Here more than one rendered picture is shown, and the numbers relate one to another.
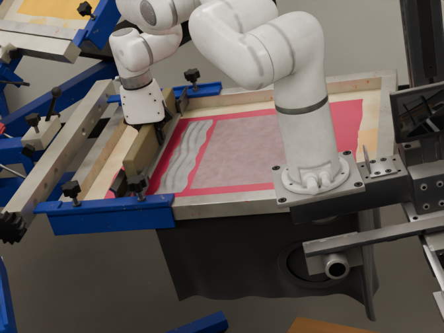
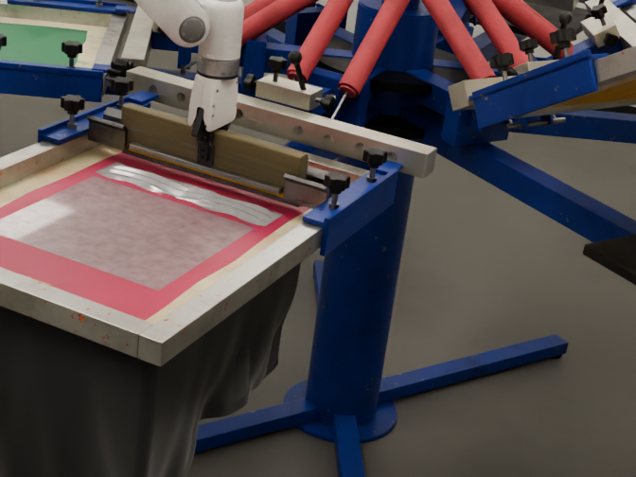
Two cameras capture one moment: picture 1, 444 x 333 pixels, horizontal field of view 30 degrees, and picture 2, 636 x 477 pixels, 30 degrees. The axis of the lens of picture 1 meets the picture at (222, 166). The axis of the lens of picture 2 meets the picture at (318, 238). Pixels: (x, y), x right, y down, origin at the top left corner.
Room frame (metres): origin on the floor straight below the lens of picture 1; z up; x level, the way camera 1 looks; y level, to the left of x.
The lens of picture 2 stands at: (2.29, -1.86, 1.80)
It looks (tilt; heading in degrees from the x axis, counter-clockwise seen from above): 24 degrees down; 95
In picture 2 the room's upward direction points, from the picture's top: 7 degrees clockwise
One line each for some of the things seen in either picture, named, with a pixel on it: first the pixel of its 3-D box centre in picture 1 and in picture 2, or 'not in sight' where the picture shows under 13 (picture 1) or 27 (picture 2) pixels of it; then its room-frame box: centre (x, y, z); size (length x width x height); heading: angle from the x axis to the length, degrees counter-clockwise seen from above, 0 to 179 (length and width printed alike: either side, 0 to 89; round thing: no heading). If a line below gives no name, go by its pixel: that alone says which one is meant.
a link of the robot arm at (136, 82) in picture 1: (133, 76); (220, 61); (1.90, 0.16, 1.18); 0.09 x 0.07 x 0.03; 72
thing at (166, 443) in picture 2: not in sight; (220, 376); (2.01, -0.16, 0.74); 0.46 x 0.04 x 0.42; 72
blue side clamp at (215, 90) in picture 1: (171, 101); (351, 206); (2.17, 0.09, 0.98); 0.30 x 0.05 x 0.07; 72
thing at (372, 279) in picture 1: (365, 213); (32, 398); (1.74, -0.32, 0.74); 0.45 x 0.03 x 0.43; 162
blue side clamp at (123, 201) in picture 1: (112, 213); (97, 130); (1.64, 0.27, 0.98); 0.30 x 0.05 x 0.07; 72
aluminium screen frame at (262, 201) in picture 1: (235, 143); (146, 206); (1.83, -0.05, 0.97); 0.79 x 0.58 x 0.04; 72
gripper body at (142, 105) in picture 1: (142, 98); (215, 96); (1.89, 0.15, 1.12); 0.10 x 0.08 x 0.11; 72
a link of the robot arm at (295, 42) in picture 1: (289, 62); not in sight; (1.31, -0.16, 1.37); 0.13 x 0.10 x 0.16; 118
